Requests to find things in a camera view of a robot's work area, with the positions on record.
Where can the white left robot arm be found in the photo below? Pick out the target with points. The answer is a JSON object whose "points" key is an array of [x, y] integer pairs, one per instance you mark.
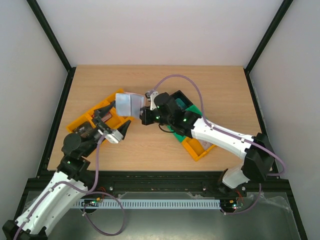
{"points": [[70, 182]]}

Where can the black storage bin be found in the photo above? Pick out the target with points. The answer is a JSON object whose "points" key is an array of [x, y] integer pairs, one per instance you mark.
{"points": [[182, 96]]}

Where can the red card stack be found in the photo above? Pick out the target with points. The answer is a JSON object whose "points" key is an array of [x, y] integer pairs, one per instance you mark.
{"points": [[106, 117]]}

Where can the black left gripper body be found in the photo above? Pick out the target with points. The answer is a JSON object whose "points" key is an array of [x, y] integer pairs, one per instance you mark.
{"points": [[105, 130]]}

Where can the yellow single storage bin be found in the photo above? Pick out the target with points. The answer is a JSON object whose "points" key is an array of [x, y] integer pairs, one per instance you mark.
{"points": [[194, 148]]}

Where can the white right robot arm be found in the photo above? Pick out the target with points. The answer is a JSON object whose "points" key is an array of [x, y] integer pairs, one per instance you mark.
{"points": [[256, 152]]}

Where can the white slotted cable duct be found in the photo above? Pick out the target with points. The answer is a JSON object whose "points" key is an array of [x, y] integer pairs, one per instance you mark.
{"points": [[154, 204]]}

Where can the pale pink card stack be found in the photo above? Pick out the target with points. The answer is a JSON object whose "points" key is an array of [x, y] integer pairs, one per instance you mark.
{"points": [[205, 145]]}

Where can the yellow triple storage bin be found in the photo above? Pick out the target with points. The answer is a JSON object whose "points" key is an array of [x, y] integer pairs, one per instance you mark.
{"points": [[71, 143]]}

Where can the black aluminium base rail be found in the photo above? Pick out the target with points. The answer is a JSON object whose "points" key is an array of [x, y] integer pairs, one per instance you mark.
{"points": [[204, 183]]}

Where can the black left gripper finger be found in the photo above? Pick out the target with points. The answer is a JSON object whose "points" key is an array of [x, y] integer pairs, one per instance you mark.
{"points": [[101, 112], [124, 128]]}

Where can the teal card stack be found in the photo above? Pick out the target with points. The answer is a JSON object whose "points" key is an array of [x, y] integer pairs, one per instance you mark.
{"points": [[181, 103]]}

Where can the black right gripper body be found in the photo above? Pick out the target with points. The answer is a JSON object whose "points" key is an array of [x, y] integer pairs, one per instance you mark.
{"points": [[145, 116]]}

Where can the green storage bin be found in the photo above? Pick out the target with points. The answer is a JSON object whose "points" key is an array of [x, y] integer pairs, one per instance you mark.
{"points": [[183, 122]]}

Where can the black card stack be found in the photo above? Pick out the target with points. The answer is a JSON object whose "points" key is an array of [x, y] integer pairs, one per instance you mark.
{"points": [[84, 130]]}

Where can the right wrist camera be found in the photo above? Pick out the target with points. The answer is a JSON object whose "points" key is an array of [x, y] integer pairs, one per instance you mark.
{"points": [[150, 96]]}

